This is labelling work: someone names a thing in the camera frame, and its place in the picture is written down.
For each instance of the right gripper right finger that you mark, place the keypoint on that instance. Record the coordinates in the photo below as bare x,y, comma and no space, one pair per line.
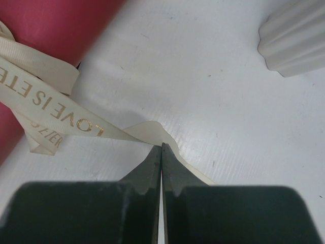
195,212

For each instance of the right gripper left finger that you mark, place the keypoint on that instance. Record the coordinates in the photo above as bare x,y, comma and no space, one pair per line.
124,211

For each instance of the cream printed ribbon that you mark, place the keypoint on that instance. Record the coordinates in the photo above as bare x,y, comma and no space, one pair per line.
37,87

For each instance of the dark red wrapping paper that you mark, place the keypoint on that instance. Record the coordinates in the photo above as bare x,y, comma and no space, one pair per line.
61,29

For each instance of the white ribbed ceramic vase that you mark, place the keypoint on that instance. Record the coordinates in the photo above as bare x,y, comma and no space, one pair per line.
292,38

